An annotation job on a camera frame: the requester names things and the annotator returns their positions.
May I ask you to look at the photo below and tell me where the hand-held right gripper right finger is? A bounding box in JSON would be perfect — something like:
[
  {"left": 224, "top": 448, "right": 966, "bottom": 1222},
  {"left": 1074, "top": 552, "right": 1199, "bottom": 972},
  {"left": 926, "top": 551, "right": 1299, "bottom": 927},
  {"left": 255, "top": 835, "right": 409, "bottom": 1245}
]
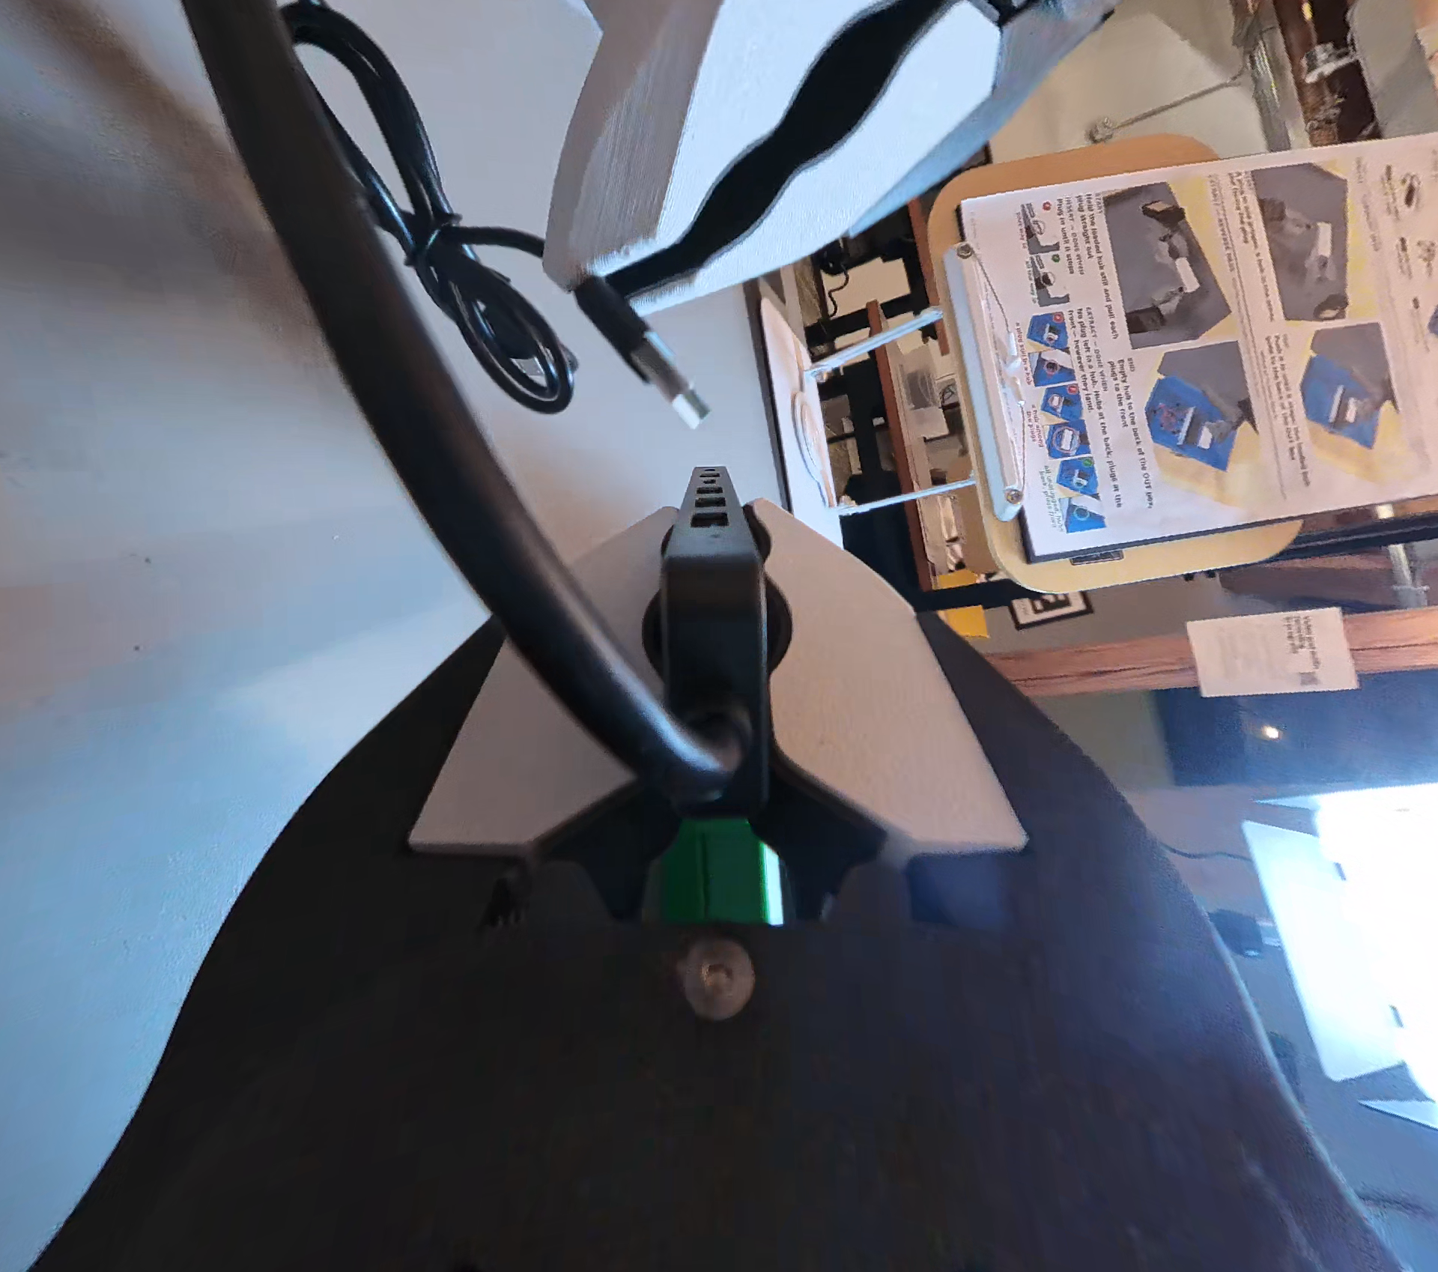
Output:
[{"left": 744, "top": 495, "right": 1029, "bottom": 856}]

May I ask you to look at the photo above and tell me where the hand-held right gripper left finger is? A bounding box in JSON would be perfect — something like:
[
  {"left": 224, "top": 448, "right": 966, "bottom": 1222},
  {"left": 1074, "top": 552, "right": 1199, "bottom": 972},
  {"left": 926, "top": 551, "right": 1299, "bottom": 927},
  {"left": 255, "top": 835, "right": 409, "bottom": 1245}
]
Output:
[{"left": 407, "top": 504, "right": 690, "bottom": 860}]

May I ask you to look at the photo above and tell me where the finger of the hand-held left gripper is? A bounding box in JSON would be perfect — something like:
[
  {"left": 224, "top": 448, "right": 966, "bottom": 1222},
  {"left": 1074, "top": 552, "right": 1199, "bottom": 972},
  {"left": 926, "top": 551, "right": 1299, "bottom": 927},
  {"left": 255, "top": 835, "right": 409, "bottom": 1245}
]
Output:
[
  {"left": 544, "top": 0, "right": 1004, "bottom": 295},
  {"left": 624, "top": 0, "right": 1012, "bottom": 316}
]

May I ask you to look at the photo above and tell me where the green plastic bin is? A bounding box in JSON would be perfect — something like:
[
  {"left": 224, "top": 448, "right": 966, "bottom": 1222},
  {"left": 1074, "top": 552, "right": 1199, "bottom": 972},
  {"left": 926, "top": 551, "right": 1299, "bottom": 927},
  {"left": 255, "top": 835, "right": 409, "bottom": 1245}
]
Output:
[{"left": 643, "top": 815, "right": 797, "bottom": 927}]

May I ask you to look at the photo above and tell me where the black usb cable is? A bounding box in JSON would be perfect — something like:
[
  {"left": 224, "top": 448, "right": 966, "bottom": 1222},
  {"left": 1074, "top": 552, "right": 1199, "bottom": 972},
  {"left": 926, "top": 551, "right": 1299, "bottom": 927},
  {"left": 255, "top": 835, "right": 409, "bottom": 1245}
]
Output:
[{"left": 257, "top": 0, "right": 715, "bottom": 432}]

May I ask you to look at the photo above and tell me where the yellow box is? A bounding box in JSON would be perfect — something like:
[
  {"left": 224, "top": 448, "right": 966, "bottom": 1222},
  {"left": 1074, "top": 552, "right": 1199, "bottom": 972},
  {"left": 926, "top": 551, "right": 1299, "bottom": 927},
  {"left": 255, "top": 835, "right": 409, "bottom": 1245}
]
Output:
[{"left": 931, "top": 568, "right": 993, "bottom": 640}]

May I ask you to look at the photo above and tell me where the black framed marker sign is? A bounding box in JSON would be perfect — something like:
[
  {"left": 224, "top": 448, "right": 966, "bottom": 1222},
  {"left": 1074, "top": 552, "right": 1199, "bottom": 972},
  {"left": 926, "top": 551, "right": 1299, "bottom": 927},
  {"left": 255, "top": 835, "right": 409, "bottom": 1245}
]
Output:
[{"left": 1008, "top": 590, "right": 1094, "bottom": 632}]

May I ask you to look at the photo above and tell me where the wooden table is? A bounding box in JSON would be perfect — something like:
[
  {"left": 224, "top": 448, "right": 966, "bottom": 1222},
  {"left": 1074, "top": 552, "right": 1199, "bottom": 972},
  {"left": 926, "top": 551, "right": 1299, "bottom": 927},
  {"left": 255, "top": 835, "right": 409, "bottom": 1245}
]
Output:
[{"left": 987, "top": 610, "right": 1438, "bottom": 698}]

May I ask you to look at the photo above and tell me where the instruction board with white stand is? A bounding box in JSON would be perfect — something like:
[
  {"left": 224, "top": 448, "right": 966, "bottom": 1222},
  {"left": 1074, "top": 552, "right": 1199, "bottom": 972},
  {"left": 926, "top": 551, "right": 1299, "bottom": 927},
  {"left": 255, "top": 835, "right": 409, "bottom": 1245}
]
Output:
[{"left": 756, "top": 130, "right": 1438, "bottom": 601}]

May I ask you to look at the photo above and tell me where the white paper note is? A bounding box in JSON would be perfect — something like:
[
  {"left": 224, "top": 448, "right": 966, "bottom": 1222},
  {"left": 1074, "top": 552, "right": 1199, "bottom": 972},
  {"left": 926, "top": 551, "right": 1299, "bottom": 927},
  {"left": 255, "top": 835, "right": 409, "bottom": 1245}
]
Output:
[{"left": 1185, "top": 607, "right": 1363, "bottom": 701}]

